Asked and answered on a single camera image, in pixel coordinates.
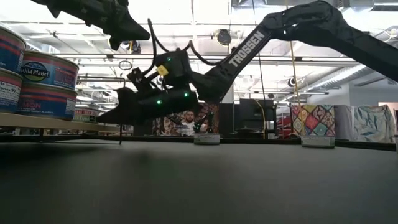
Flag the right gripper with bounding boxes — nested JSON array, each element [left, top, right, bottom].
[[95, 86, 200, 126]]

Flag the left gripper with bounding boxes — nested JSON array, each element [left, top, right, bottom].
[[46, 0, 152, 51]]

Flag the black screen panel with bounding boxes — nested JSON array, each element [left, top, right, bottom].
[[133, 124, 155, 136]]

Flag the small yellow tag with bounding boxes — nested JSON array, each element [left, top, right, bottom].
[[155, 64, 170, 77]]

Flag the red patterned cloth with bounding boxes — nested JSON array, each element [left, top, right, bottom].
[[154, 111, 187, 136], [194, 102, 220, 134]]

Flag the person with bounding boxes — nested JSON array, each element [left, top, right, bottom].
[[175, 110, 208, 138]]

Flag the distant black robot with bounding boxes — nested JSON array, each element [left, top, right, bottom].
[[193, 111, 216, 134]]

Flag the dark table mat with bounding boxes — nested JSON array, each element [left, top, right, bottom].
[[0, 138, 398, 224]]

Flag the narrow black monitor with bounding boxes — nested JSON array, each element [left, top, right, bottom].
[[218, 103, 236, 138]]

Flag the wide black monitor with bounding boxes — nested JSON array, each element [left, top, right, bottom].
[[234, 98, 277, 139]]

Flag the colourful patchwork quilt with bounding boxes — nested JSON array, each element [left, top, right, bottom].
[[290, 104, 336, 137]]

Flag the leaf print fabric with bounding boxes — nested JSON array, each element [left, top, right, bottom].
[[353, 104, 396, 144]]

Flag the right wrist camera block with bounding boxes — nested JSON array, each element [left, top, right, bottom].
[[126, 67, 149, 93]]

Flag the wooden shelf with black frame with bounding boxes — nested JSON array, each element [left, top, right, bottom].
[[0, 76, 127, 146]]

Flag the long ceiling light rail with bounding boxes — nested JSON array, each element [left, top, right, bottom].
[[52, 52, 361, 65]]

